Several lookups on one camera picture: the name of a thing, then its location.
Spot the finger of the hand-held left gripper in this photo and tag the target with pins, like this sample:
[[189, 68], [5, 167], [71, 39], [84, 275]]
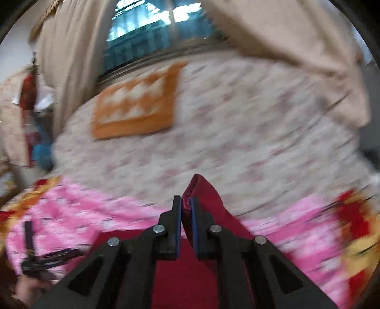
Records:
[[28, 237]]

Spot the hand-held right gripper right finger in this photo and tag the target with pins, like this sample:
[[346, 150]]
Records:
[[194, 228]]

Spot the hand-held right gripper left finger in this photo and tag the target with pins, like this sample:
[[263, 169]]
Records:
[[177, 225]]

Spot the dark red garment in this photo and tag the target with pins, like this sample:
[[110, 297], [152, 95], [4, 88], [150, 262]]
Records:
[[184, 282]]

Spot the person's left hand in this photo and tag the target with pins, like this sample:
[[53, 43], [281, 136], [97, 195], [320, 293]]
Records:
[[28, 288]]

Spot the pink penguin print blanket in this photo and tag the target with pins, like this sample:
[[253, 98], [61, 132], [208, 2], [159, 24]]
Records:
[[74, 214]]

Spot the blue plastic bag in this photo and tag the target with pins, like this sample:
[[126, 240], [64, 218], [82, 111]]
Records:
[[41, 151]]

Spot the floral bedsheet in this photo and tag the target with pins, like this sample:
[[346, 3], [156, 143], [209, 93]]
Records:
[[237, 133]]

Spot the orange and white pillow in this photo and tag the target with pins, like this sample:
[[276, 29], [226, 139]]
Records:
[[133, 118]]

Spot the hanging red cloth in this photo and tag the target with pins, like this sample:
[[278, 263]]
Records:
[[28, 89]]

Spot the beige curtain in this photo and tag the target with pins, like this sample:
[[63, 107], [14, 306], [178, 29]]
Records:
[[74, 59], [297, 35]]

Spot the window with teal curtain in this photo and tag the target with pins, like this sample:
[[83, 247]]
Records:
[[142, 38]]

